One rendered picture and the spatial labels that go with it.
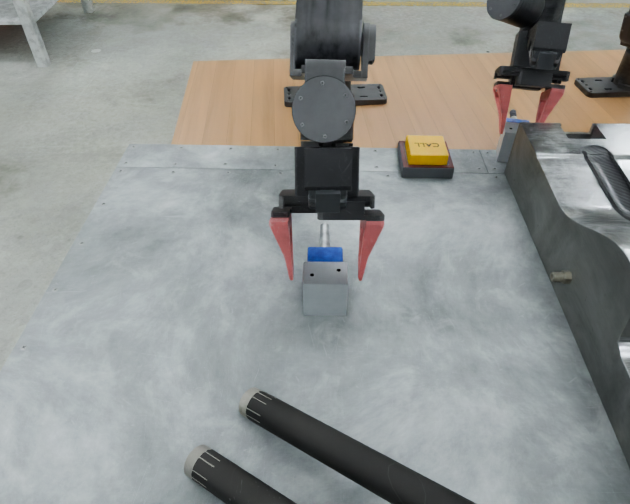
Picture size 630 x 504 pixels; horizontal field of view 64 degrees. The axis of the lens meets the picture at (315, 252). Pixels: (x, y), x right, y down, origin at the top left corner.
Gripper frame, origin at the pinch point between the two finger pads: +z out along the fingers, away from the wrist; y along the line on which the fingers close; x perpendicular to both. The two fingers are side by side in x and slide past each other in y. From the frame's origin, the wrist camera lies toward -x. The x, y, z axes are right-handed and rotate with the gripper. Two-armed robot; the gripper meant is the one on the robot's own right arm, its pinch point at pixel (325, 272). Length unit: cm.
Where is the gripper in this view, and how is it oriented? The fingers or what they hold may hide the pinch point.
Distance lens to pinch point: 58.0
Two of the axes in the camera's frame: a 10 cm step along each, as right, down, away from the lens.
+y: 10.0, 0.0, -0.1
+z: 0.0, 9.7, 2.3
